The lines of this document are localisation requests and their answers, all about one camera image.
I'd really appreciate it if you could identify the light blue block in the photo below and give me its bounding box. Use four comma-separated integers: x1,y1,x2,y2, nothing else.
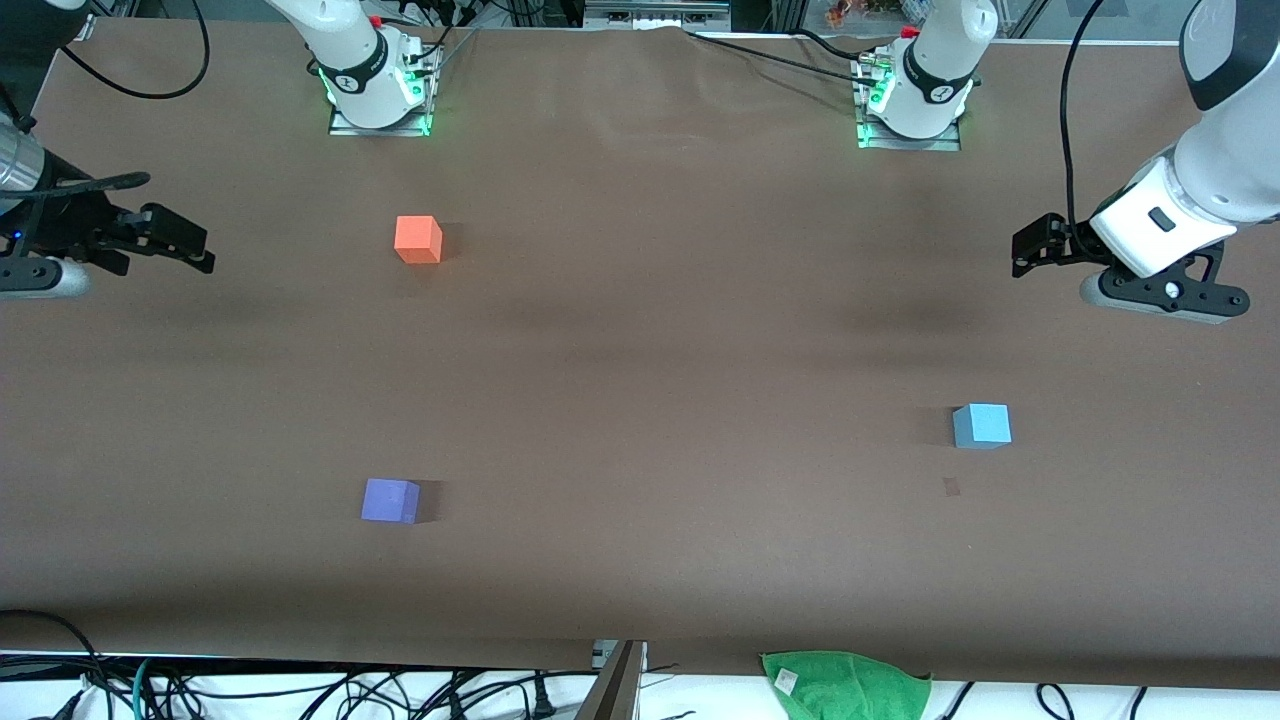
952,403,1013,450

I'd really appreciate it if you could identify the orange block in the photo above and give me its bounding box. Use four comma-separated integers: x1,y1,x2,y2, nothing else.
394,215,444,265

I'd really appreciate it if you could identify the purple block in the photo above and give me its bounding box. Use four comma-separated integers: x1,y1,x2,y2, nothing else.
361,478,422,525

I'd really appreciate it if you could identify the brown paper table cover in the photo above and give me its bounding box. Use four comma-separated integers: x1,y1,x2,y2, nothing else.
0,15,1280,691

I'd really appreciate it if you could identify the green cloth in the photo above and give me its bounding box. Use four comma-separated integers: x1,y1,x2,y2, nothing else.
761,651,933,720

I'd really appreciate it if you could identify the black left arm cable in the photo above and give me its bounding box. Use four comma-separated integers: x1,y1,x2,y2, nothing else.
1059,0,1113,233

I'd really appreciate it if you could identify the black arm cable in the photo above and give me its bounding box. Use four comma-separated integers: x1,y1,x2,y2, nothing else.
58,0,212,100
1059,0,1113,233

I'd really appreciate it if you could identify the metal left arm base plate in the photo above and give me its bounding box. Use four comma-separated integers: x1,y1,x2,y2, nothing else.
853,52,964,153

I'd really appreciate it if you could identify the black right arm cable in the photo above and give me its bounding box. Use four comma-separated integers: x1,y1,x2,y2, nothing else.
58,0,212,100

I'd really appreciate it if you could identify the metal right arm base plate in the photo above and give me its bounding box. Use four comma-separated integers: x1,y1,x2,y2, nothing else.
328,42,441,138

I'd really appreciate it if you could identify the black table cable pair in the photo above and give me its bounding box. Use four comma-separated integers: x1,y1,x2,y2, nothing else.
684,28,886,89

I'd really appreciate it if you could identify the black looped floor cable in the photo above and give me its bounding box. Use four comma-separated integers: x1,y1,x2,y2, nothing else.
0,609,107,720

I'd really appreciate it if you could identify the grey metal post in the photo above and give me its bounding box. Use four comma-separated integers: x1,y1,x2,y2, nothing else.
574,640,647,720

